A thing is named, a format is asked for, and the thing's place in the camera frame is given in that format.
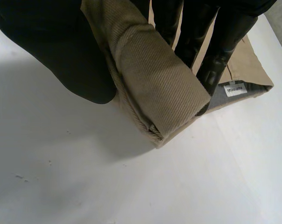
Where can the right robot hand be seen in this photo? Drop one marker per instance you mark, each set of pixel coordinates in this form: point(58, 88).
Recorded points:
point(50, 46)

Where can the beige shorts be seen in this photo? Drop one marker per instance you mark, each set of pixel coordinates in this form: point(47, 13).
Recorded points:
point(159, 93)

